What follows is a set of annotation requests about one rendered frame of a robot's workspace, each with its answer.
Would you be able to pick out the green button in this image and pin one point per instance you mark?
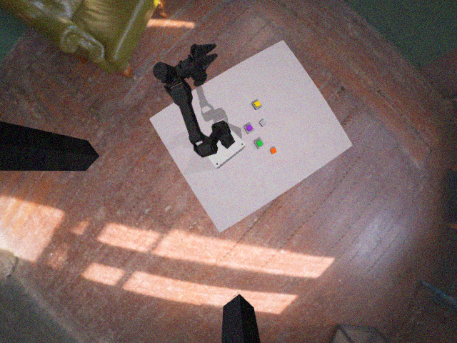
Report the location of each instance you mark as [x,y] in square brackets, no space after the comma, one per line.
[259,143]

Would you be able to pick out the purple button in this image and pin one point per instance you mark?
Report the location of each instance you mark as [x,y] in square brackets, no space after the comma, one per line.
[249,128]

